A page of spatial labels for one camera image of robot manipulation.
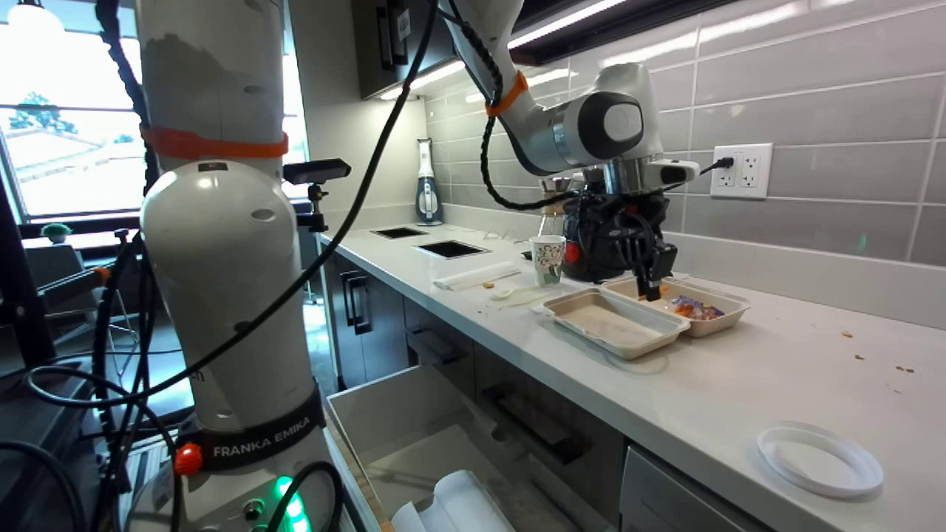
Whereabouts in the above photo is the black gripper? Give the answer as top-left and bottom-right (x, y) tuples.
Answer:
(583, 190), (682, 305)

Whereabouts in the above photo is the black coffee grinder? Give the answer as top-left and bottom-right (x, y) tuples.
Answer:
(561, 211), (635, 288)

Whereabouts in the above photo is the beige clamshell takeout container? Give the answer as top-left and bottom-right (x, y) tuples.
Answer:
(535, 274), (752, 363)

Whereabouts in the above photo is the patterned paper cup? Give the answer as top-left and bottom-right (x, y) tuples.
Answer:
(530, 234), (572, 289)

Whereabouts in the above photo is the white framed black square inset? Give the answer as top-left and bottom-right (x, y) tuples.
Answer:
(413, 237), (495, 280)

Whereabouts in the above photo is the slim clear bottle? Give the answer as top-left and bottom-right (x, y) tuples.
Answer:
(412, 135), (446, 228)

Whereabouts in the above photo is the grey under-counter cabinet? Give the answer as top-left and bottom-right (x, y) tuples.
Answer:
(319, 245), (412, 394)

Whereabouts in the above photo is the open white drawer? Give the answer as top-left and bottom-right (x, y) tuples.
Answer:
(323, 360), (632, 532)

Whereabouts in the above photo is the white paper roll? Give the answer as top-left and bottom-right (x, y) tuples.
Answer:
(390, 468), (514, 532)

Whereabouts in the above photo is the red round knob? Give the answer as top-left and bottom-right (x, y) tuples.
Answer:
(171, 441), (206, 478)

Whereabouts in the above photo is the bright window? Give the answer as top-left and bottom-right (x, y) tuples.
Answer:
(0, 0), (150, 224)

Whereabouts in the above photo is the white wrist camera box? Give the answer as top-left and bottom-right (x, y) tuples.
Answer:
(644, 157), (702, 193)

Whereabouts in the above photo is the black grinder power cable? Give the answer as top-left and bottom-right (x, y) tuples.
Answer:
(690, 153), (739, 186)

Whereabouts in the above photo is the white double wall outlet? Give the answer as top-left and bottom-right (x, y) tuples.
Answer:
(708, 141), (777, 205)

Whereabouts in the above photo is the dark upper wall cabinet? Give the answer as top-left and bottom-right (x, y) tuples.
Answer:
(348, 0), (632, 101)

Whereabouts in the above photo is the black camera on tripod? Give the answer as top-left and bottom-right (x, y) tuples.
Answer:
(282, 157), (354, 234)

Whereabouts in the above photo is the black braided cable sleeve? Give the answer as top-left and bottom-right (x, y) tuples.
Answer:
(91, 0), (167, 217)

